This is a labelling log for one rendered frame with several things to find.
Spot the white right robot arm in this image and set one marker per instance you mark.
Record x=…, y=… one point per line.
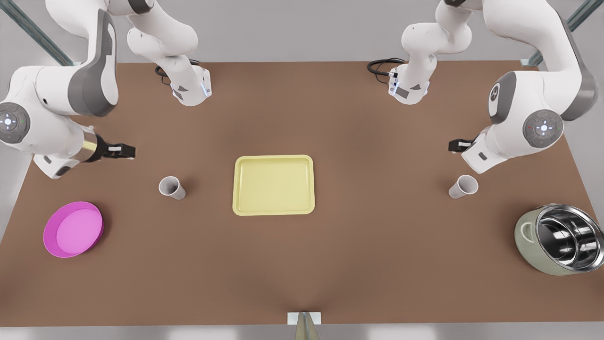
x=94, y=80

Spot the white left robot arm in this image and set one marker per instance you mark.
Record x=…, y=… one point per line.
x=533, y=99

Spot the white IKEA cup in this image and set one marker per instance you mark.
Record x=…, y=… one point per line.
x=172, y=188
x=463, y=186

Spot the yellow rectangular tray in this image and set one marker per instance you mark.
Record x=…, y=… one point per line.
x=273, y=185

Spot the pink round bowl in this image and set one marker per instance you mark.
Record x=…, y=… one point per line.
x=73, y=230

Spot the green steel-lined pot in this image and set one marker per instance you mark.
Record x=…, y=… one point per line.
x=559, y=241

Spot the silver frame post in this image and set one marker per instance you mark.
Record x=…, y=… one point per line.
x=37, y=35
x=305, y=326
x=566, y=28

